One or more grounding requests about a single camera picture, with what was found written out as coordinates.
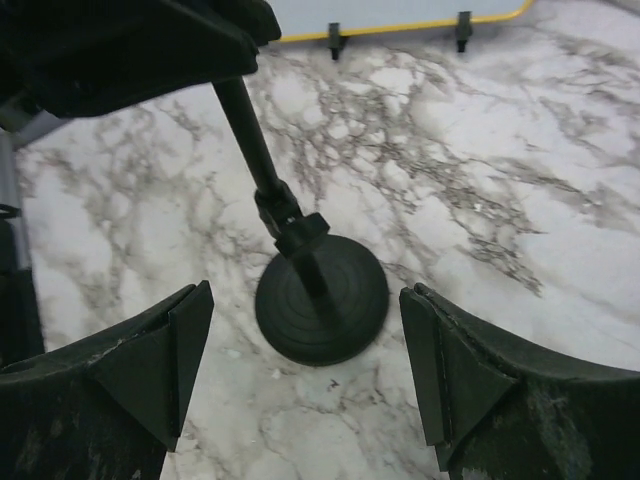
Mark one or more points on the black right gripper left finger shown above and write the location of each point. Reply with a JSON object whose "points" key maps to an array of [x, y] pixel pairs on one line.
{"points": [[111, 405]]}

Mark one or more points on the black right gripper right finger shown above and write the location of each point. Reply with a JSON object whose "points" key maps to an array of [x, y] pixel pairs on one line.
{"points": [[496, 406]]}

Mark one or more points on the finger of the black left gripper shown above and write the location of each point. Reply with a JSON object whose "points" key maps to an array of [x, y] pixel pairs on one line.
{"points": [[83, 59]]}

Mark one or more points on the black round-base mic stand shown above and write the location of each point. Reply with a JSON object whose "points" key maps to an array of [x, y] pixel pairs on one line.
{"points": [[323, 299]]}

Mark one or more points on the lilac music stand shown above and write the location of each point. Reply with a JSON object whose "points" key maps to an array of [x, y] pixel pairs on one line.
{"points": [[23, 122]]}

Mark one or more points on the yellow-framed whiteboard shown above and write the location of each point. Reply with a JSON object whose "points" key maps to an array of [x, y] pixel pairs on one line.
{"points": [[305, 20]]}

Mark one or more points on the black whiteboard foot clip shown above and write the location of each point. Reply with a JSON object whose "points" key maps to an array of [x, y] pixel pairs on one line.
{"points": [[336, 40], [463, 30]]}

